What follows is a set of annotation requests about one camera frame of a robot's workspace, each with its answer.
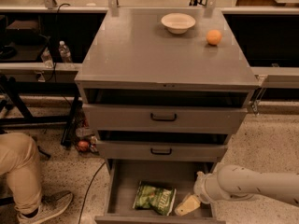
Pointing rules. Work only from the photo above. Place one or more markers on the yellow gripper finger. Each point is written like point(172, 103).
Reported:
point(189, 204)

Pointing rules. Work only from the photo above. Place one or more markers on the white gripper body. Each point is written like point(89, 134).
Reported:
point(202, 187)

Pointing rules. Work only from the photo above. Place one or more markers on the green jalapeno chip bag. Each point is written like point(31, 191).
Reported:
point(152, 197)

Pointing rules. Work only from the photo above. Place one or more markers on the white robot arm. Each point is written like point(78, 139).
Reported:
point(235, 183)

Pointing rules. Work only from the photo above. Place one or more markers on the grey middle drawer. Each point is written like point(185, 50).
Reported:
point(150, 151)

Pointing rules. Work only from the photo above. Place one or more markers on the grey open bottom drawer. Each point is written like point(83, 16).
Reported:
point(124, 181)

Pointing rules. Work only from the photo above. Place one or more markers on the grey metal drawer cabinet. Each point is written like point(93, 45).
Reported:
point(135, 60)

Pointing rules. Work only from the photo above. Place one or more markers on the grey top drawer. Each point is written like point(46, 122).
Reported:
point(164, 119)

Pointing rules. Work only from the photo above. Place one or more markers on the red apple on floor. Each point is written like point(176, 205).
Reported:
point(83, 146)

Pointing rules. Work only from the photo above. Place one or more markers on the grey knit sneaker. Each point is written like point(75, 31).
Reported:
point(51, 207)

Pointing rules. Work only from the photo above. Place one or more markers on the orange fruit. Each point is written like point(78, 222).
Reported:
point(213, 37)

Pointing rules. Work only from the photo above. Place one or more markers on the white ceramic bowl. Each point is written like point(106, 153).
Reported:
point(178, 23)

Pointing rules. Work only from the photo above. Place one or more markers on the person's leg khaki trousers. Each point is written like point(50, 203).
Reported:
point(19, 160)

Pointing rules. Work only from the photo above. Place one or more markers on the clear water bottle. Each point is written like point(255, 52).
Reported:
point(65, 53)
point(47, 59)

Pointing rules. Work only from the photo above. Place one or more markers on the dark box on shelf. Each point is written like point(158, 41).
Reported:
point(24, 31)

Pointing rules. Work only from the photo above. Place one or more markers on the black table frame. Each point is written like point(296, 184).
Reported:
point(39, 104)

